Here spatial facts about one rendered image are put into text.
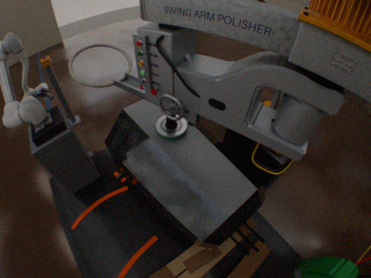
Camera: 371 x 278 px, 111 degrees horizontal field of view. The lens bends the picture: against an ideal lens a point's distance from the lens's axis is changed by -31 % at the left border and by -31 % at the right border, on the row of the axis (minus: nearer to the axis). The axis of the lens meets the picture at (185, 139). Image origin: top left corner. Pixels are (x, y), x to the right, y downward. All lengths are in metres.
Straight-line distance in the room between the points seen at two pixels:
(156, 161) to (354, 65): 1.11
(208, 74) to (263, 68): 0.23
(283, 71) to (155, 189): 0.99
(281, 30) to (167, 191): 1.02
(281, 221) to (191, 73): 1.78
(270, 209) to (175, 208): 1.24
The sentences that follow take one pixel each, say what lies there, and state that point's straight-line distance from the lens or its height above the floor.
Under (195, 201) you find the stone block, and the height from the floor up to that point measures 0.81.
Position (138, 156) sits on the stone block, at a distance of 1.32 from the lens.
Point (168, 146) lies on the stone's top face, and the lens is 1.19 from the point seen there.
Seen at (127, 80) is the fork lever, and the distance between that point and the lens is 1.36.
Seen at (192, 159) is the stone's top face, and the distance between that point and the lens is 1.14.
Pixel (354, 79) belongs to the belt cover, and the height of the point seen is 1.65.
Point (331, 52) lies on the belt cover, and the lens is 0.59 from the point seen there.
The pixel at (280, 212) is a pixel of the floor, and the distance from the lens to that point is 2.17.
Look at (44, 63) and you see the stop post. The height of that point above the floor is 1.04.
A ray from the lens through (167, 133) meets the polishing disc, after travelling 1.19.
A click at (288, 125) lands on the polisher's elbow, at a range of 0.75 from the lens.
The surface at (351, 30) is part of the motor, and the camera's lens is 0.61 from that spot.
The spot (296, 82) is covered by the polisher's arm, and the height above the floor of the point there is 1.55.
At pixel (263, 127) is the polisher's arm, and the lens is 0.81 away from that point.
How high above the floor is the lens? 1.81
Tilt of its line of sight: 50 degrees down
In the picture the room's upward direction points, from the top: 3 degrees clockwise
